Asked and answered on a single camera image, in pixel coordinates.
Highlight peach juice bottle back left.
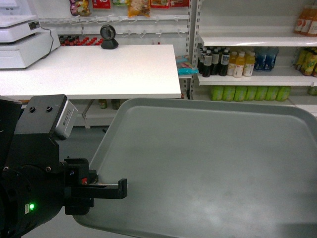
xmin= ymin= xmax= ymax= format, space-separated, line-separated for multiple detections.
xmin=293 ymin=5 xmax=311 ymax=34

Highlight red snack bag hanging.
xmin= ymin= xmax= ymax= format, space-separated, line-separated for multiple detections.
xmin=92 ymin=0 xmax=111 ymax=9

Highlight white checkout counter table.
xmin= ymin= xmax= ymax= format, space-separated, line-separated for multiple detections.
xmin=0 ymin=45 xmax=181 ymax=100

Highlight dark tea bottles on shelf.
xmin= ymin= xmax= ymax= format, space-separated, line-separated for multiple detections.
xmin=197 ymin=46 xmax=230 ymax=77

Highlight yellow snack bag hanging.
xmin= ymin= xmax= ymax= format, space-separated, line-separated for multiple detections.
xmin=128 ymin=0 xmax=151 ymax=17

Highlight peach juice bottle middle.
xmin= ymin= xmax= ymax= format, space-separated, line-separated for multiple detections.
xmin=306 ymin=5 xmax=317 ymax=37

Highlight black register power cable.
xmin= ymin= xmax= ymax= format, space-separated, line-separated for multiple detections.
xmin=42 ymin=27 xmax=54 ymax=60

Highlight yellow juice bottles on shelf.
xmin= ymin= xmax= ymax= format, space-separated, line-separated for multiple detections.
xmin=227 ymin=51 xmax=255 ymax=78

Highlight green bottles lower shelf row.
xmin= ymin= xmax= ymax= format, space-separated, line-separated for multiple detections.
xmin=210 ymin=86 xmax=291 ymax=102

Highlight blue water bottles pack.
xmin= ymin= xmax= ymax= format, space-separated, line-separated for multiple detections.
xmin=254 ymin=47 xmax=279 ymax=72

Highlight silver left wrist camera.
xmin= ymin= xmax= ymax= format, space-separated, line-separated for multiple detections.
xmin=53 ymin=99 xmax=78 ymax=140

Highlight purple snack bag hanging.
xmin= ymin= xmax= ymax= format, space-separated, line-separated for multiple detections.
xmin=69 ymin=0 xmax=91 ymax=17

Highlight white metal store shelf unit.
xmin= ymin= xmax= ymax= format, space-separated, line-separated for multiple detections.
xmin=189 ymin=0 xmax=317 ymax=114

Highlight grey rectangular serving tray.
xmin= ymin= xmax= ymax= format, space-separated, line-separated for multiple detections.
xmin=75 ymin=99 xmax=317 ymax=238

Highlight black round barcode scanner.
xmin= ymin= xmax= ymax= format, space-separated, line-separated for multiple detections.
xmin=100 ymin=24 xmax=119 ymax=50

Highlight white wire hook rack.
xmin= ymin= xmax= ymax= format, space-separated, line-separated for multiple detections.
xmin=39 ymin=14 xmax=189 ymax=38

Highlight white cash register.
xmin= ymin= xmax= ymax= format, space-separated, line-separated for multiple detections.
xmin=0 ymin=0 xmax=60 ymax=69

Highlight peach juice bottle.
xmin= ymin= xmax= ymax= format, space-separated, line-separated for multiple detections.
xmin=293 ymin=5 xmax=311 ymax=34
xmin=306 ymin=5 xmax=317 ymax=37

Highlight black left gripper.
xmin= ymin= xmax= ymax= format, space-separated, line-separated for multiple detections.
xmin=64 ymin=158 xmax=128 ymax=215

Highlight red capped cola bottles group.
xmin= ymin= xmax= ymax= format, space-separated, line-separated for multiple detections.
xmin=58 ymin=35 xmax=104 ymax=46

